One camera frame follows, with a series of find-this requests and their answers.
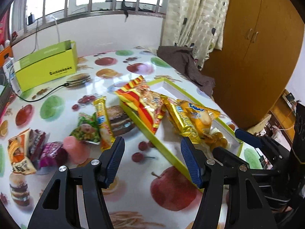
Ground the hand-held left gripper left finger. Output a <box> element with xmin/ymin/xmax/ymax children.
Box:
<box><xmin>27</xmin><ymin>136</ymin><xmax>126</xmax><ymax>229</ymax></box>

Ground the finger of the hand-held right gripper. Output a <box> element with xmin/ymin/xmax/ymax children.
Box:
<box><xmin>235</xmin><ymin>128</ymin><xmax>290</xmax><ymax>170</ymax></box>
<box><xmin>212</xmin><ymin>147</ymin><xmax>281</xmax><ymax>176</ymax></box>

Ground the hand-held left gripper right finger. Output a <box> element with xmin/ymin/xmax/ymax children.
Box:
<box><xmin>180</xmin><ymin>137</ymin><xmax>278</xmax><ymax>229</ymax></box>

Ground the clear pack of brown eggs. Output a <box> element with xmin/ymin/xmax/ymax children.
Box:
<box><xmin>205</xmin><ymin>126</ymin><xmax>229</xmax><ymax>152</ymax></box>

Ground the shallow green cardboard tray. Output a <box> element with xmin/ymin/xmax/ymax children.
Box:
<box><xmin>119</xmin><ymin>77</ymin><xmax>243</xmax><ymax>191</ymax></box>

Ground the pink jelly cup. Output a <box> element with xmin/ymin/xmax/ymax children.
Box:
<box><xmin>62</xmin><ymin>135</ymin><xmax>92</xmax><ymax>164</ymax></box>

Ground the green pea snack packet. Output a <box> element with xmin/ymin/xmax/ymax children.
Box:
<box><xmin>70</xmin><ymin>113</ymin><xmax>102</xmax><ymax>146</ymax></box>

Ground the gold snack bar wrapper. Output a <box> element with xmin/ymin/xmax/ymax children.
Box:
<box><xmin>162</xmin><ymin>95</ymin><xmax>202</xmax><ymax>145</ymax></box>
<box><xmin>93</xmin><ymin>96</ymin><xmax>116</xmax><ymax>152</ymax></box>

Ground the yellow potato chips bag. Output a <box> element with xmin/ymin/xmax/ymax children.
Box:
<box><xmin>177</xmin><ymin>99</ymin><xmax>221</xmax><ymax>139</ymax></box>

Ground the red yellow striped snack bag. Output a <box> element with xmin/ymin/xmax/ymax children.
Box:
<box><xmin>113</xmin><ymin>75</ymin><xmax>167</xmax><ymax>135</ymax></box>

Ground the purple snack packet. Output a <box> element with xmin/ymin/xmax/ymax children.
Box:
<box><xmin>39</xmin><ymin>142</ymin><xmax>68</xmax><ymax>169</ymax></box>

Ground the dark red snack packet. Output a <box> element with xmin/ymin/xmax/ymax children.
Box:
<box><xmin>29</xmin><ymin>129</ymin><xmax>47</xmax><ymax>161</ymax></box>

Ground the orange snack packet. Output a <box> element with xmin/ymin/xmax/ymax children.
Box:
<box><xmin>8</xmin><ymin>129</ymin><xmax>37</xmax><ymax>174</ymax></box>

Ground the wooden side table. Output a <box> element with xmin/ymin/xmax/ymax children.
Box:
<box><xmin>269</xmin><ymin>89</ymin><xmax>297</xmax><ymax>134</ymax></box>

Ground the wooden wardrobe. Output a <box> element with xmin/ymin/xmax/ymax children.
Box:
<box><xmin>200</xmin><ymin>0</ymin><xmax>305</xmax><ymax>129</ymax></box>

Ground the brown cloth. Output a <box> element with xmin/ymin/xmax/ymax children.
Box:
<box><xmin>157</xmin><ymin>45</ymin><xmax>215</xmax><ymax>97</ymax></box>

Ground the green cardboard box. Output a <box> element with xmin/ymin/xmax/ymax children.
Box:
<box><xmin>13</xmin><ymin>40</ymin><xmax>78</xmax><ymax>92</ymax></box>

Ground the patterned cream curtain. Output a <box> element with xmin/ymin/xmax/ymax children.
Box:
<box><xmin>162</xmin><ymin>0</ymin><xmax>233</xmax><ymax>71</ymax></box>

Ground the plastic water bottle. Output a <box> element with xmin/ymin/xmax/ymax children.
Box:
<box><xmin>2</xmin><ymin>57</ymin><xmax>19</xmax><ymax>93</ymax></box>

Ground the metal window grille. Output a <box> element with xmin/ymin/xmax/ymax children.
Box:
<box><xmin>10</xmin><ymin>0</ymin><xmax>167</xmax><ymax>43</ymax></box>

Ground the orange box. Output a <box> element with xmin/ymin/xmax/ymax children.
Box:
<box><xmin>0</xmin><ymin>46</ymin><xmax>12</xmax><ymax>66</ymax></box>

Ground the black hook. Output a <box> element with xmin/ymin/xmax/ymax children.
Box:
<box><xmin>120</xmin><ymin>0</ymin><xmax>130</xmax><ymax>22</ymax></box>

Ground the black cable with connector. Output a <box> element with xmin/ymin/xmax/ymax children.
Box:
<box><xmin>12</xmin><ymin>82</ymin><xmax>85</xmax><ymax>102</ymax></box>

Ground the white cable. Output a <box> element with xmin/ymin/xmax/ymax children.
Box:
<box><xmin>51</xmin><ymin>15</ymin><xmax>59</xmax><ymax>44</ymax></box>

